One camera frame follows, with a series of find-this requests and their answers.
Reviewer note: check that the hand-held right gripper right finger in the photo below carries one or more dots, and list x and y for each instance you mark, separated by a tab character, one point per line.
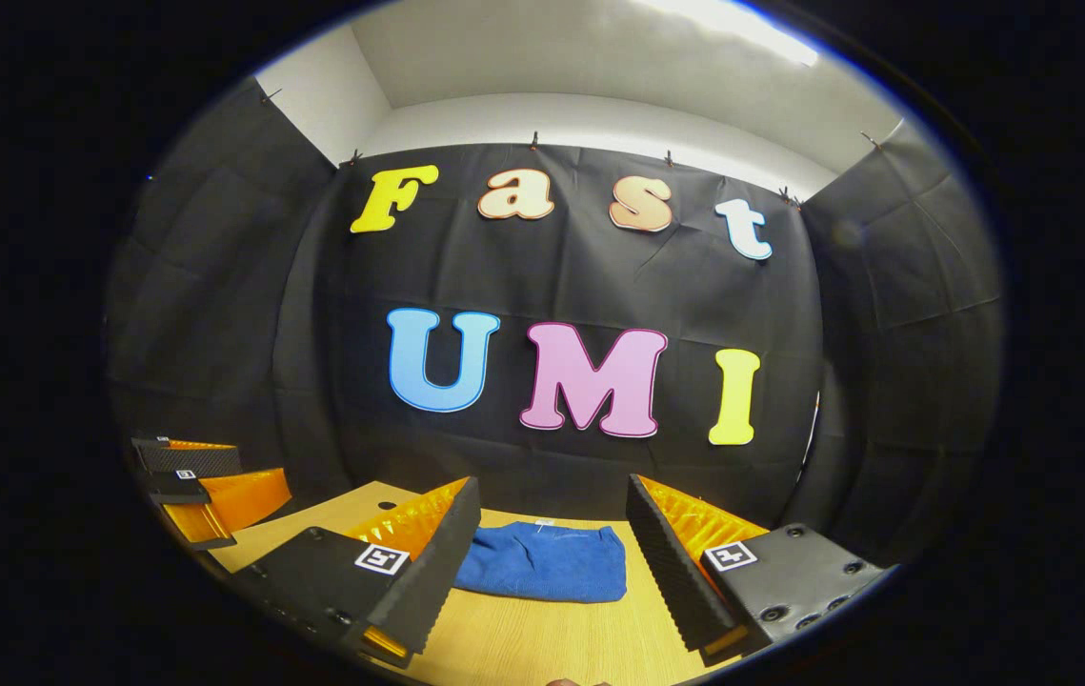
671	572

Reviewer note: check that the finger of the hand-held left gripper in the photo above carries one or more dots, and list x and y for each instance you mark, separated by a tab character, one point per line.
242	500
190	459

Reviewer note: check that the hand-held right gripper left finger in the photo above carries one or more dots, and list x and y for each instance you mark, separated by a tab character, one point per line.
442	572

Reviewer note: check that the blue jacket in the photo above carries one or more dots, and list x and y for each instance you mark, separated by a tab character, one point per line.
542	567

